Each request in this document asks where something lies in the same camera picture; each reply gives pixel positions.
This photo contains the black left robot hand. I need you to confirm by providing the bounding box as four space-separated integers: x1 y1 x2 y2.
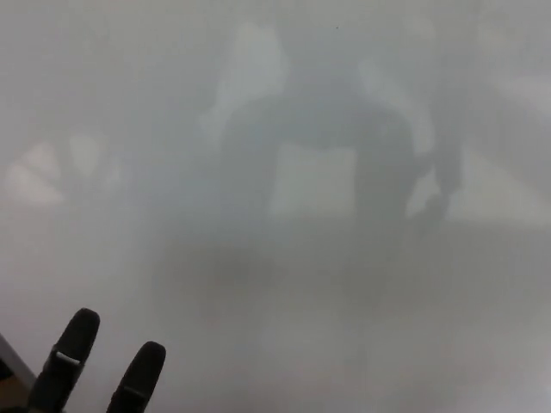
24 306 168 413

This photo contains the grey whiteboard frame edge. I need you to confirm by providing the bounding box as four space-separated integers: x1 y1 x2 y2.
0 332 39 391

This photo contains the white whiteboard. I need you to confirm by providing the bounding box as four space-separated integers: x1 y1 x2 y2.
0 0 551 413

